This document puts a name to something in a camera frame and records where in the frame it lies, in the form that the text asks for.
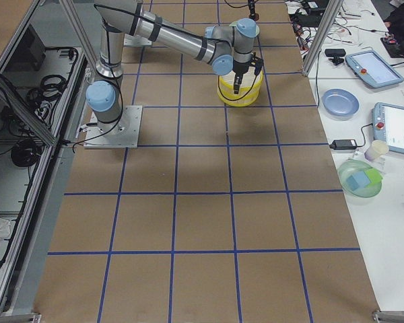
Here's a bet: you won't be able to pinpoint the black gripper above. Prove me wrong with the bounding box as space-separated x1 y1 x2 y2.
232 53 263 94

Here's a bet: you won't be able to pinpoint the yellow bamboo steamer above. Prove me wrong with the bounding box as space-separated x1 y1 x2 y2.
217 67 263 90
217 87 260 107

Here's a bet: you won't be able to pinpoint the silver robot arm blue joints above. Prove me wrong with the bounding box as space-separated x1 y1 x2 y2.
85 0 259 137

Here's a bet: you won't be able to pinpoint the pale green plate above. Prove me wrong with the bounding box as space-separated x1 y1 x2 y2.
230 18 260 38

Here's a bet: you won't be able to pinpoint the black webcam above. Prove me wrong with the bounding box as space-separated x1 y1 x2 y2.
325 48 346 66

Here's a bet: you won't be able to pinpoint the blue plate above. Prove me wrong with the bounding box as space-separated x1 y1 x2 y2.
322 88 360 120

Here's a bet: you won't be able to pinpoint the black power adapter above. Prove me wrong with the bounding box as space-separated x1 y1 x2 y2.
329 139 358 151

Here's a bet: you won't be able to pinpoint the far teach pendant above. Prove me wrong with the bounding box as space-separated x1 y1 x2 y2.
345 50 404 88

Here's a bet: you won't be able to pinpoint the teach pendant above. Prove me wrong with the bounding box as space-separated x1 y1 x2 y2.
345 50 404 88
372 102 404 154

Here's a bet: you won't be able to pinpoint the white paper cup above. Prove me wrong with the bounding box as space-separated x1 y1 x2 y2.
364 140 389 162

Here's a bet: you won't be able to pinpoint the green glass bowl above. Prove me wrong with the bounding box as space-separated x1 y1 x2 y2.
337 159 383 198

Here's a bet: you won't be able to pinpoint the blue sponge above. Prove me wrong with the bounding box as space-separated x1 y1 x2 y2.
345 171 368 191

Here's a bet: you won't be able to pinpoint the near teach pendant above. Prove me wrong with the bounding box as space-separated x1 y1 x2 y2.
372 102 404 154

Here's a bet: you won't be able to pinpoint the green sponge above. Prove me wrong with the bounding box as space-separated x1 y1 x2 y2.
364 168 383 186

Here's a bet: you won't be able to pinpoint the aluminium frame post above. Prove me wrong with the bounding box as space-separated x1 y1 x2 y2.
302 0 343 77

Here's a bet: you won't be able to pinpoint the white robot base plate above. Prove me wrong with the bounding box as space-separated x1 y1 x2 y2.
83 106 143 149

